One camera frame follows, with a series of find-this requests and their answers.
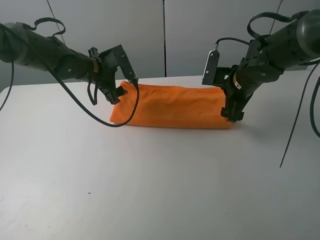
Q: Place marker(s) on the orange towel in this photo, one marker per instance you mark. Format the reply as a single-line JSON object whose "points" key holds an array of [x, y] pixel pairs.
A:
{"points": [[171, 107]]}

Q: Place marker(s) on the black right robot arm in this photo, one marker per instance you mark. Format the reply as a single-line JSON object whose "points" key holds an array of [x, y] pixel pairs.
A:
{"points": [[268, 56]]}

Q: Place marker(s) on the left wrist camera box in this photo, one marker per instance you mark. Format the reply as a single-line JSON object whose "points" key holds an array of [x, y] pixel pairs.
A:
{"points": [[117, 57]]}

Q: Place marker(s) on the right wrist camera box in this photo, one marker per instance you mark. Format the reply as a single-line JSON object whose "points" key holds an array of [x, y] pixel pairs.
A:
{"points": [[214, 75]]}

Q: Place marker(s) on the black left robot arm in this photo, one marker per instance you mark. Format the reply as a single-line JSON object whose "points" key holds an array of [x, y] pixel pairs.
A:
{"points": [[23, 46]]}

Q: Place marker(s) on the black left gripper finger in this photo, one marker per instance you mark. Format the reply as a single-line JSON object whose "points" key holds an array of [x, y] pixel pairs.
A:
{"points": [[113, 99], [120, 91]]}

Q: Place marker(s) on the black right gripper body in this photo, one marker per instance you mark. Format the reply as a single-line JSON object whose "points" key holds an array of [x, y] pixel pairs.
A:
{"points": [[238, 88]]}

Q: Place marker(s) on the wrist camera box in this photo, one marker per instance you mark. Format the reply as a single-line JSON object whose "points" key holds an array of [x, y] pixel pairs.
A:
{"points": [[117, 57], [214, 75]]}

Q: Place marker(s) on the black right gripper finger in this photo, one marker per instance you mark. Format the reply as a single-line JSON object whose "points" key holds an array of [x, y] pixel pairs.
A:
{"points": [[235, 115], [225, 112]]}

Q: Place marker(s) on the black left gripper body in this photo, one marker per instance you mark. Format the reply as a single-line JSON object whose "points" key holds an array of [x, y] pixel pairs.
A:
{"points": [[100, 78]]}

